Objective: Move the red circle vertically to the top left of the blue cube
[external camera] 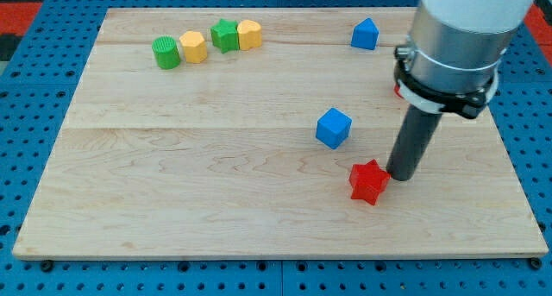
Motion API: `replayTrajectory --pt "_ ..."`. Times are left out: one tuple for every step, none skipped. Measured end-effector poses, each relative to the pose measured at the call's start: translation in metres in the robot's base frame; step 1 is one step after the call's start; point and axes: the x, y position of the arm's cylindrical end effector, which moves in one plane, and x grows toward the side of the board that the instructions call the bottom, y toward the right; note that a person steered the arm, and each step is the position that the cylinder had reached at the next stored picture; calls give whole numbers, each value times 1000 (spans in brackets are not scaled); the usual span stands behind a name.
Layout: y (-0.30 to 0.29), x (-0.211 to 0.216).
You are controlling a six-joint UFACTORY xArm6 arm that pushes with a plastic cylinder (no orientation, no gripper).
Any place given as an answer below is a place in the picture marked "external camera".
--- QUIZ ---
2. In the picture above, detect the yellow hexagon block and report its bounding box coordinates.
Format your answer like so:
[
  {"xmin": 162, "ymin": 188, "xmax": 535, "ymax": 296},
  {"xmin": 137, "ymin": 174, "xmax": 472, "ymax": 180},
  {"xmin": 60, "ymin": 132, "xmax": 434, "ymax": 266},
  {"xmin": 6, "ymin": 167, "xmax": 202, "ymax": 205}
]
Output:
[{"xmin": 179, "ymin": 31, "xmax": 208, "ymax": 64}]

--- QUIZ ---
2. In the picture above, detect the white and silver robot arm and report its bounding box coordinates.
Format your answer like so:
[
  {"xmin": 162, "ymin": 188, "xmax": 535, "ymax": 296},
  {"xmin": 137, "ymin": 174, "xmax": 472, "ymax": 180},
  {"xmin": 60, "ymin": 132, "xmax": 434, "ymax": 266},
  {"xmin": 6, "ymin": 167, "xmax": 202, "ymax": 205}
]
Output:
[{"xmin": 394, "ymin": 0, "xmax": 534, "ymax": 119}]

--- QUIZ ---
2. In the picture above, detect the wooden board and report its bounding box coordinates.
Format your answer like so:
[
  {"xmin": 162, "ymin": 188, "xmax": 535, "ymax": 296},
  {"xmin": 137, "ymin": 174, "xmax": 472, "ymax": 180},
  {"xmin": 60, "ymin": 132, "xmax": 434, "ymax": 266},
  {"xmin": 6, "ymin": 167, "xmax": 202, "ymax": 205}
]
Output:
[{"xmin": 13, "ymin": 8, "xmax": 549, "ymax": 261}]

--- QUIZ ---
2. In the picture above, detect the red star block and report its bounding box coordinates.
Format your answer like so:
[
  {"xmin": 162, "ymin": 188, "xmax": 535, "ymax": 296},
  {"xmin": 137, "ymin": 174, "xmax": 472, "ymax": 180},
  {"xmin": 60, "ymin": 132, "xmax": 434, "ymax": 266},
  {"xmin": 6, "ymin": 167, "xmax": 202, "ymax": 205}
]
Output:
[{"xmin": 348, "ymin": 160, "xmax": 391, "ymax": 205}]

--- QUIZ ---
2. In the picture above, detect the red circle block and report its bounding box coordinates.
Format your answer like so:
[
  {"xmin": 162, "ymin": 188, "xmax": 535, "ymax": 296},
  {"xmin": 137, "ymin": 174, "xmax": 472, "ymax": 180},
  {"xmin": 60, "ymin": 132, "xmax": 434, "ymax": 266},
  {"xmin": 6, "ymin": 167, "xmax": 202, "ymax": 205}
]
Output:
[{"xmin": 393, "ymin": 84, "xmax": 403, "ymax": 98}]

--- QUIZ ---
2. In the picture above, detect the yellow heart block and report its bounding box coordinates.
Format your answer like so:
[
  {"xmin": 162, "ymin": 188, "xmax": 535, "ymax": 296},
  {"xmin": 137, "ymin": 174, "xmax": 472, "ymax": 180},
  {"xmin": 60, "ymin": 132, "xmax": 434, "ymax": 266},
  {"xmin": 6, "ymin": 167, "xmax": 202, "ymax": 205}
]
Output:
[{"xmin": 237, "ymin": 20, "xmax": 262, "ymax": 51}]

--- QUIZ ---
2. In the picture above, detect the green cylinder block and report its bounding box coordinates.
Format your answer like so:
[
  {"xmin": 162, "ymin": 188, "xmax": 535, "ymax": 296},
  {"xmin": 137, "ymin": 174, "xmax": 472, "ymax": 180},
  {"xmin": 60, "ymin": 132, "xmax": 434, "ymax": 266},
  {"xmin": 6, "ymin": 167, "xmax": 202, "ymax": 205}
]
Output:
[{"xmin": 152, "ymin": 36, "xmax": 181, "ymax": 70}]

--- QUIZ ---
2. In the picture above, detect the green star block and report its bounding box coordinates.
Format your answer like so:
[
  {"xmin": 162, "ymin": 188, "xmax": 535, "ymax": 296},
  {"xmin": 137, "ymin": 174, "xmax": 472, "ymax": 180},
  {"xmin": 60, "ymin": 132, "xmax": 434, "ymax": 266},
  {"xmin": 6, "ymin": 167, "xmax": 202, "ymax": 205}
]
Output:
[{"xmin": 210, "ymin": 19, "xmax": 240, "ymax": 54}]

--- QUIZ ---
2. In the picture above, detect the blue pentagon block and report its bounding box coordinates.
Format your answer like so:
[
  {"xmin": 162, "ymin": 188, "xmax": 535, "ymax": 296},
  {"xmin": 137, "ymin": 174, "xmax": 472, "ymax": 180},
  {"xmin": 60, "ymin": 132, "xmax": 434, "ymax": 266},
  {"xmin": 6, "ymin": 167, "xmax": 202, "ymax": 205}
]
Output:
[{"xmin": 350, "ymin": 18, "xmax": 380, "ymax": 50}]

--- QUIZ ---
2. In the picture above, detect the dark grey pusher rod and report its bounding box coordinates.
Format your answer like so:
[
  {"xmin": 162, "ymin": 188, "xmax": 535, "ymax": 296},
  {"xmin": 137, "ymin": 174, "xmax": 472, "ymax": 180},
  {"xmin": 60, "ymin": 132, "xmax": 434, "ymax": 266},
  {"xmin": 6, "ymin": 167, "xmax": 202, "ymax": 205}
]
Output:
[{"xmin": 386, "ymin": 105, "xmax": 442, "ymax": 181}]

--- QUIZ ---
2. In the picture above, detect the blue cube block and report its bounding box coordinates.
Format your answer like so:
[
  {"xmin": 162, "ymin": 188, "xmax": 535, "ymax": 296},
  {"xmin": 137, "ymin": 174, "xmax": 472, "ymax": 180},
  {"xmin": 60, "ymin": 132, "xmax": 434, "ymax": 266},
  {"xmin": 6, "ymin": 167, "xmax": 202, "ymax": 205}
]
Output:
[{"xmin": 315, "ymin": 108, "xmax": 352, "ymax": 149}]

